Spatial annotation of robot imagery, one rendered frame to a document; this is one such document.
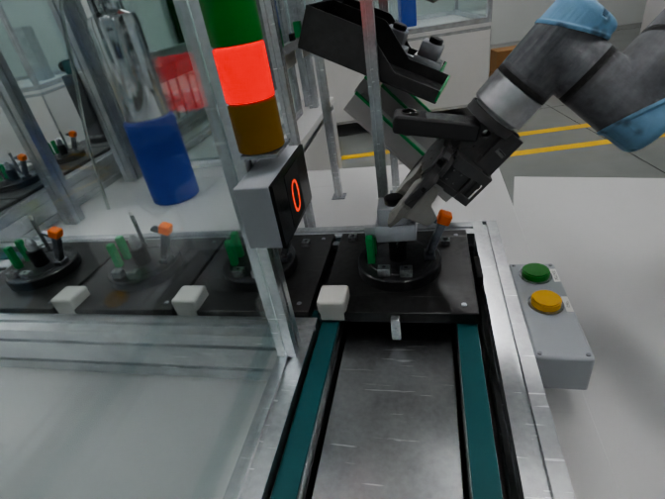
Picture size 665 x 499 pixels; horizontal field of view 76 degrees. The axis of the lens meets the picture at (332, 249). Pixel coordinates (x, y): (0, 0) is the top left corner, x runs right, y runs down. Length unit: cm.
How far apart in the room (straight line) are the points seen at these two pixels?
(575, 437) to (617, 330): 23
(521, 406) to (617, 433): 17
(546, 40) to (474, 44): 414
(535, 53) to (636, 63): 11
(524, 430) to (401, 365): 19
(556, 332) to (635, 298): 29
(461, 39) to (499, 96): 410
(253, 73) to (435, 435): 45
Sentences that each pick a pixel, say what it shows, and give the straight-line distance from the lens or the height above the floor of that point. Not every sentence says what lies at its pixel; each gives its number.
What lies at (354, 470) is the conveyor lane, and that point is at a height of 92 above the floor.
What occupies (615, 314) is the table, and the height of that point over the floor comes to 86.
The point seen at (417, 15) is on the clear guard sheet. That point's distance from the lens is 460.
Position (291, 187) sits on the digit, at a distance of 46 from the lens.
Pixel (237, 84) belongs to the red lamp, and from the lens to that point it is 43.
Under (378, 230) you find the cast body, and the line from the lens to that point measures 68.
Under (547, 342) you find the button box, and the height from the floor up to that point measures 96.
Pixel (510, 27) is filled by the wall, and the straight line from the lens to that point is 968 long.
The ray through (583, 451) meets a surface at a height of 86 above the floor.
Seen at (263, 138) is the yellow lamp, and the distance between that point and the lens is 44.
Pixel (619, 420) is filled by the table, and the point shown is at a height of 86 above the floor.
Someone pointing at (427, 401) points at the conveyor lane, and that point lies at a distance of 60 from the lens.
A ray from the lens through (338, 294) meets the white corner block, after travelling 66.
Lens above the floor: 139
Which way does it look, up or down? 32 degrees down
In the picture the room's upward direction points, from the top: 10 degrees counter-clockwise
